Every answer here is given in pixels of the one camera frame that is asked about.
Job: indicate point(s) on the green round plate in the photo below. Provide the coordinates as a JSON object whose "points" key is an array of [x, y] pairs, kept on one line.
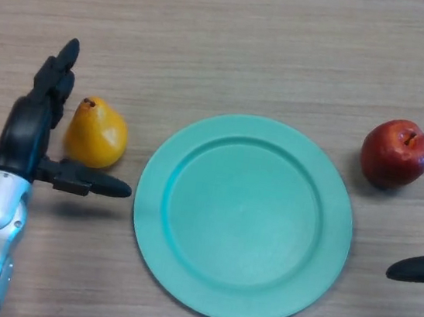
{"points": [[242, 225]]}

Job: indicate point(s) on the red apple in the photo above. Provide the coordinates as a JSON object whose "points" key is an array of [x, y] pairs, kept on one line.
{"points": [[391, 158]]}

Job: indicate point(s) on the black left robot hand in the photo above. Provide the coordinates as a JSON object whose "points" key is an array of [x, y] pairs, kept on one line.
{"points": [[21, 133]]}

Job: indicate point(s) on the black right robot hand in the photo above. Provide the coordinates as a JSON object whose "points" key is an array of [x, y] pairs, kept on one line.
{"points": [[416, 269]]}

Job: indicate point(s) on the yellow pear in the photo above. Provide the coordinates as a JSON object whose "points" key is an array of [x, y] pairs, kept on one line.
{"points": [[95, 135]]}

